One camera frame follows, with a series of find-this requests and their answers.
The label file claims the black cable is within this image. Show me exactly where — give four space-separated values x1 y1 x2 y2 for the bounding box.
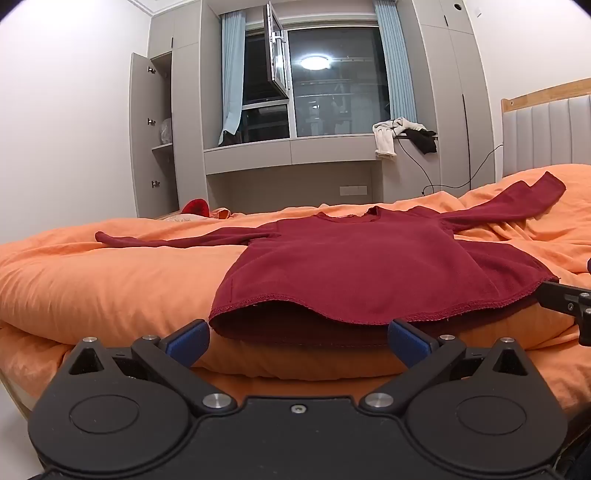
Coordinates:
396 136 504 197

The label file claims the white cloth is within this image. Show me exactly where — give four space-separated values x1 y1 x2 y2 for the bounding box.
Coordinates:
373 117 428 161

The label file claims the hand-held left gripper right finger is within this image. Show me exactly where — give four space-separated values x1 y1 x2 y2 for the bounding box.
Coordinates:
359 318 537 415

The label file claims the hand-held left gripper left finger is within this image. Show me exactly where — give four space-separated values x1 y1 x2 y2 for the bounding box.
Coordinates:
61 318 237 415

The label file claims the open grey wardrobe door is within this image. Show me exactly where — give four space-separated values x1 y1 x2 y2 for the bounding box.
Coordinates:
129 52 180 217

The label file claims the light blue pleated curtain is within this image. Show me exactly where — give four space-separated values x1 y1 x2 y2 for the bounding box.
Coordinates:
373 0 419 125

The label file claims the black cloth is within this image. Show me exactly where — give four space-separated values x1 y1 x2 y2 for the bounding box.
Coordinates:
405 129 438 155

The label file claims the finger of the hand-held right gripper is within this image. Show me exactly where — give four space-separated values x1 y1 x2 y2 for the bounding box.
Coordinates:
534 279 591 347

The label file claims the orange duvet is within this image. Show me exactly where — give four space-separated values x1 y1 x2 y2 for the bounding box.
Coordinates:
0 164 591 462

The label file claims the open window sash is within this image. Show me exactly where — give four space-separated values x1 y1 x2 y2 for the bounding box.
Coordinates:
263 2 291 100

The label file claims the grey built-in wardrobe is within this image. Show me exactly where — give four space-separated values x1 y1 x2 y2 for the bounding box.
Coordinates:
129 0 497 217

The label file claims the red plush item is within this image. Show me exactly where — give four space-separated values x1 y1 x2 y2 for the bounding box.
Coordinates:
181 198 211 217

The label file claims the large glass window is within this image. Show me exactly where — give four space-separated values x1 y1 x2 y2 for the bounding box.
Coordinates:
242 25 391 141

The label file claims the grey padded headboard wooden frame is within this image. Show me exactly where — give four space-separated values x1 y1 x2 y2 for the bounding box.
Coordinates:
501 78 591 178

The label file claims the dark red sweater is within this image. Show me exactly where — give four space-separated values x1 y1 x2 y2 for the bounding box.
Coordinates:
95 171 568 347

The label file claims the light blue smooth curtain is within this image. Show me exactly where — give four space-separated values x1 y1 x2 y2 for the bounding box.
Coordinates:
221 10 246 137

